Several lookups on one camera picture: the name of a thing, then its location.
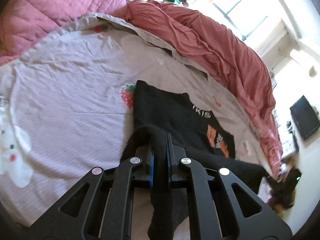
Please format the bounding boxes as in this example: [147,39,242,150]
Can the black wall television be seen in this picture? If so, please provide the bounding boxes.
[290,96,319,140]

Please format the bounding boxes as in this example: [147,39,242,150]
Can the red crumpled duvet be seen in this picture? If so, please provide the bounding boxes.
[112,0,283,176]

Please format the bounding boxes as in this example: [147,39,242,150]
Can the person's right hand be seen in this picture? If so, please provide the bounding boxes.
[267,190,296,215]

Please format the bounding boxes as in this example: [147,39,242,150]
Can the pink quilted pillow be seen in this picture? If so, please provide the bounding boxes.
[1,0,126,64]

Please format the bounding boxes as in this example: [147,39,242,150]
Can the mauve strawberry bear bedsheet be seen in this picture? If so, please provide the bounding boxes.
[1,16,268,226]

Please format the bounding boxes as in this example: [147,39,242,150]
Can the window with dark frame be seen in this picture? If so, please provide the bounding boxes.
[212,0,271,42]

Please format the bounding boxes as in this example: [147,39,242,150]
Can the black t-shirt orange cuffs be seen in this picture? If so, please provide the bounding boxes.
[121,80,266,239]

